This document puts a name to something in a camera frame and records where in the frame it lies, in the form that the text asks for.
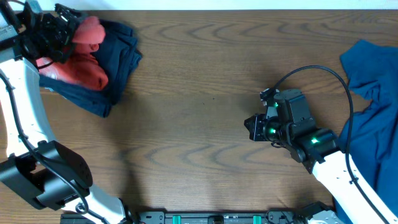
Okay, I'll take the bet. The coral red t-shirt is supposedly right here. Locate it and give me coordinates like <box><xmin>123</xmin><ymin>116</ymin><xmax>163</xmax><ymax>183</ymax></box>
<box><xmin>36</xmin><ymin>16</ymin><xmax>108</xmax><ymax>90</ymax></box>

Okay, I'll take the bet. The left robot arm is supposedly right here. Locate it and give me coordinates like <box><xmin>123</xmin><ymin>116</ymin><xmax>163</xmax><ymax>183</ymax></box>
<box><xmin>1</xmin><ymin>1</ymin><xmax>139</xmax><ymax>223</ymax></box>

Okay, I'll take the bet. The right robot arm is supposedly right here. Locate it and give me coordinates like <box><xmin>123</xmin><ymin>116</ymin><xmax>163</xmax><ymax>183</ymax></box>
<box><xmin>244</xmin><ymin>88</ymin><xmax>397</xmax><ymax>223</ymax></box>

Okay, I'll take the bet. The folded dark navy garment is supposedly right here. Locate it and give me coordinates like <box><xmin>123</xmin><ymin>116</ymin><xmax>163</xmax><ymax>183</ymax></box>
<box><xmin>39</xmin><ymin>19</ymin><xmax>142</xmax><ymax>118</ymax></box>

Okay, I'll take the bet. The blue garment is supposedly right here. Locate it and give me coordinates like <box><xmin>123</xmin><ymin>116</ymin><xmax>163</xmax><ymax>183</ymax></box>
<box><xmin>339</xmin><ymin>40</ymin><xmax>397</xmax><ymax>214</ymax></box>

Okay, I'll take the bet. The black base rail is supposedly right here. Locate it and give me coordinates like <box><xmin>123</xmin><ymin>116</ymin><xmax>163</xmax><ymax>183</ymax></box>
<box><xmin>60</xmin><ymin>210</ymin><xmax>307</xmax><ymax>224</ymax></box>

